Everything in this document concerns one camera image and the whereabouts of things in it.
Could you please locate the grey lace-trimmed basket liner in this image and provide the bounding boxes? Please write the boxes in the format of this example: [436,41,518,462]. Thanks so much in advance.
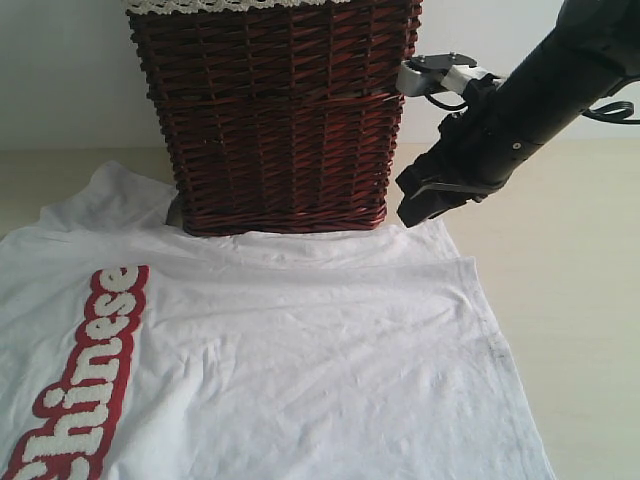
[122,0,350,15]

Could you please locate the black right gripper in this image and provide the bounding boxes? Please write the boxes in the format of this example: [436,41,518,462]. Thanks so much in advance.
[396,82,503,228]

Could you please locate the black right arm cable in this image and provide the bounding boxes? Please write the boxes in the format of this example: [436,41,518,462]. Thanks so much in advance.
[582,101,640,124]

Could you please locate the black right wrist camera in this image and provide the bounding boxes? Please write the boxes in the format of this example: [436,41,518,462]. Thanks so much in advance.
[396,52,505,97]

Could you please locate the dark red wicker basket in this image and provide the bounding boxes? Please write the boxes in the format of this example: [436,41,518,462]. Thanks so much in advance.
[125,0,422,236]

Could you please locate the white t-shirt red lettering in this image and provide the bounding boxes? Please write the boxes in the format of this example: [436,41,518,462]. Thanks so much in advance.
[1,162,553,479]

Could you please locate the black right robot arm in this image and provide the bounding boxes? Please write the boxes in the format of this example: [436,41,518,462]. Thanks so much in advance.
[396,1,639,227]

